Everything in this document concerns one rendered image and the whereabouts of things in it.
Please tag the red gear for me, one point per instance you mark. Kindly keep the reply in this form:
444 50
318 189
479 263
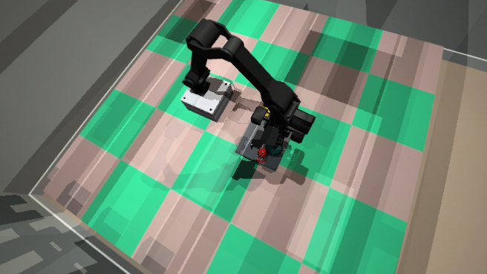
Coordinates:
265 154

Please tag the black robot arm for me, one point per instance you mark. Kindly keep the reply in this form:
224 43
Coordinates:
278 97

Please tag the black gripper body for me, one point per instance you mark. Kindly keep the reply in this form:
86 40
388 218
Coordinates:
259 115

